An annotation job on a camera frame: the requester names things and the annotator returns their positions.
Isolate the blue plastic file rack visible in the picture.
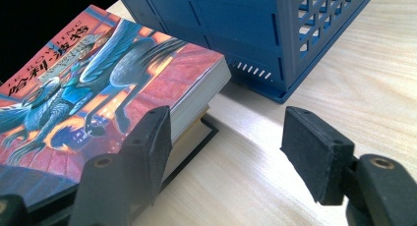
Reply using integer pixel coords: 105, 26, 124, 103
114, 0, 380, 105

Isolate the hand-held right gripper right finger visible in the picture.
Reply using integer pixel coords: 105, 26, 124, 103
279, 105, 356, 206

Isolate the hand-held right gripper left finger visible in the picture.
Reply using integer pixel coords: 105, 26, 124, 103
126, 105, 174, 205

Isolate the black book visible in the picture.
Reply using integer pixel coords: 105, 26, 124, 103
160, 116, 220, 192

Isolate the red illustrated book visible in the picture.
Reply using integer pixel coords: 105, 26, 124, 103
0, 4, 232, 209

